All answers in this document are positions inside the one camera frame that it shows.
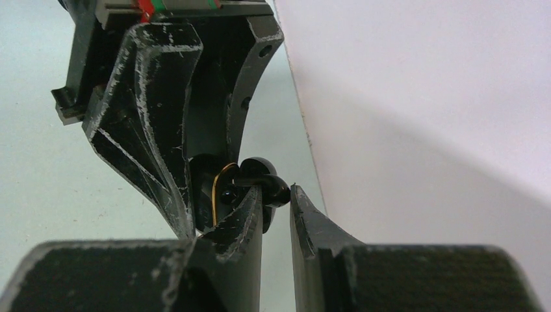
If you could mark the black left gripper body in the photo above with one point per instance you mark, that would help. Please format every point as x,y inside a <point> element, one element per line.
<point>101,25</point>

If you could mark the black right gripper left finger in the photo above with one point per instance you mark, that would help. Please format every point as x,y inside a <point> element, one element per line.
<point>218,271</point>

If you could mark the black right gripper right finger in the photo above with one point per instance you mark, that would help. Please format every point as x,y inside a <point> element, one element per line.
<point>334,271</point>

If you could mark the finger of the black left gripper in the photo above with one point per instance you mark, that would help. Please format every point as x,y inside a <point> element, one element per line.
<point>136,122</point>
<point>236,52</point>

